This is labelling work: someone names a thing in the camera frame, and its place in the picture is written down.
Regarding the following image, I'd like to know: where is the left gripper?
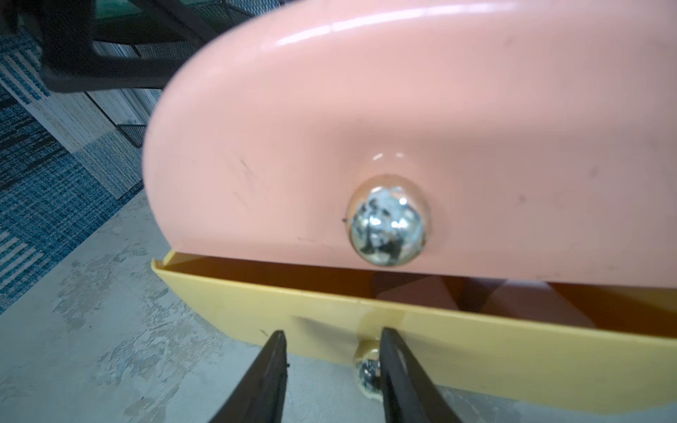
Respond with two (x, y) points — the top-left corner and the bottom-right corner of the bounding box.
(0, 0), (213, 94)

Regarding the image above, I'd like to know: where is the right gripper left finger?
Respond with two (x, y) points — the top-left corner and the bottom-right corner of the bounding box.
(210, 331), (288, 423)

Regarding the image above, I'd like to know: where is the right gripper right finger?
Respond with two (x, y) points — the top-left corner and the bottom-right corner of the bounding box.
(379, 328), (461, 423)

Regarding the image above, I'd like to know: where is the yellow drawer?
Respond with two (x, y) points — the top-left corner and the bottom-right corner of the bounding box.
(152, 251), (676, 414)

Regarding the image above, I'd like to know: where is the pink plug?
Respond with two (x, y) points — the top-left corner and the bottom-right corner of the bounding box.
(472, 278), (596, 329)

